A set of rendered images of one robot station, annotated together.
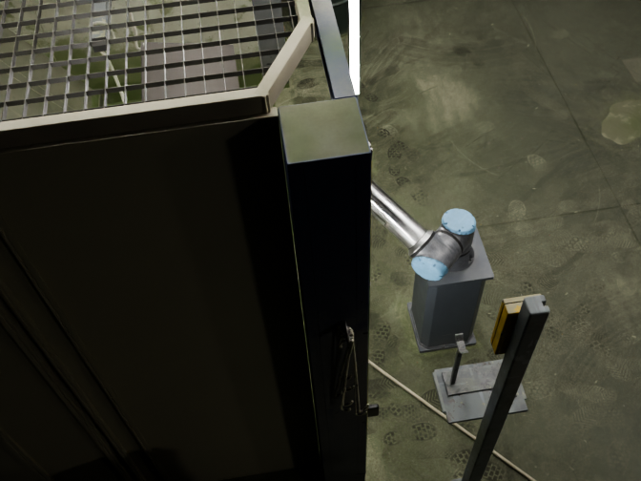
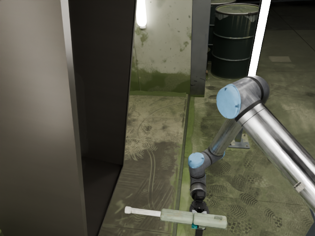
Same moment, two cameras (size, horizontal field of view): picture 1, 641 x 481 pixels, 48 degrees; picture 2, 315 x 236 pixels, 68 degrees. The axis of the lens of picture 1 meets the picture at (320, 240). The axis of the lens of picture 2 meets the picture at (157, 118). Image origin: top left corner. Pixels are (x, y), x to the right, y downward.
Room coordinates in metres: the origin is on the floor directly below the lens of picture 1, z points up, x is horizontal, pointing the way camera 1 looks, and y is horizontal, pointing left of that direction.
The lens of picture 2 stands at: (1.34, -0.01, 1.58)
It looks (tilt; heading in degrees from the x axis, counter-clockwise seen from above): 36 degrees down; 17
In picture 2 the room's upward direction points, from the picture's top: 4 degrees counter-clockwise
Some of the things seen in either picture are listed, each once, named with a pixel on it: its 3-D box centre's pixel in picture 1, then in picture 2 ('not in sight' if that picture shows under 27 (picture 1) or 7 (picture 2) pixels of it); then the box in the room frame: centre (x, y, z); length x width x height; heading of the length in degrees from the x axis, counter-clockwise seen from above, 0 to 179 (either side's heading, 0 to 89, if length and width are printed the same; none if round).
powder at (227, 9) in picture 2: not in sight; (238, 9); (4.69, -0.16, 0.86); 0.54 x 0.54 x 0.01
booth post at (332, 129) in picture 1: (336, 369); not in sight; (1.12, -0.02, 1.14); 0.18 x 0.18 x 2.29; 5
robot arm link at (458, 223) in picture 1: (456, 231); not in sight; (1.91, -0.61, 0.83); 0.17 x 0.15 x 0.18; 140
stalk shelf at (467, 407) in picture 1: (480, 389); not in sight; (1.17, -0.58, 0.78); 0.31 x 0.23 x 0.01; 95
